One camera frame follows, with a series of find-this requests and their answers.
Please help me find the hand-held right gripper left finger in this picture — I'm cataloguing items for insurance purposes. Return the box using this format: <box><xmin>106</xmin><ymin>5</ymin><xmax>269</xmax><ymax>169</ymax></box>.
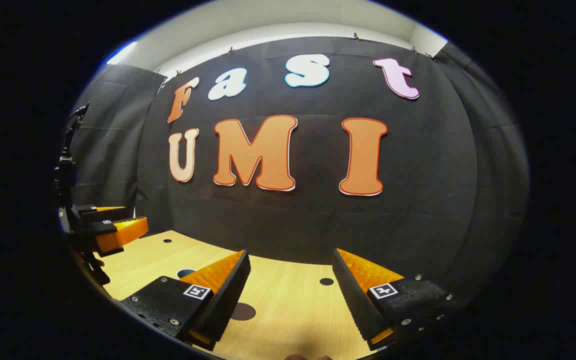
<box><xmin>119</xmin><ymin>249</ymin><xmax>252</xmax><ymax>352</ymax></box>

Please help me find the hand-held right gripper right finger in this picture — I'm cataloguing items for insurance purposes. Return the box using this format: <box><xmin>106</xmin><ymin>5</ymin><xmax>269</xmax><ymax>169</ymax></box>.
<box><xmin>331</xmin><ymin>248</ymin><xmax>466</xmax><ymax>352</ymax></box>

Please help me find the round brown coaster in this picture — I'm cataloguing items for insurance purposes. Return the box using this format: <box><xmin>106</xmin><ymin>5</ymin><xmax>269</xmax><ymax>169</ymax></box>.
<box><xmin>231</xmin><ymin>302</ymin><xmax>257</xmax><ymax>322</ymax></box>

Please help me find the wooden desktop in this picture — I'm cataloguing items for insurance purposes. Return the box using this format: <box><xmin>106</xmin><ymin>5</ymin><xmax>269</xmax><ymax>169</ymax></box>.
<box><xmin>93</xmin><ymin>230</ymin><xmax>384</xmax><ymax>360</ymax></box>

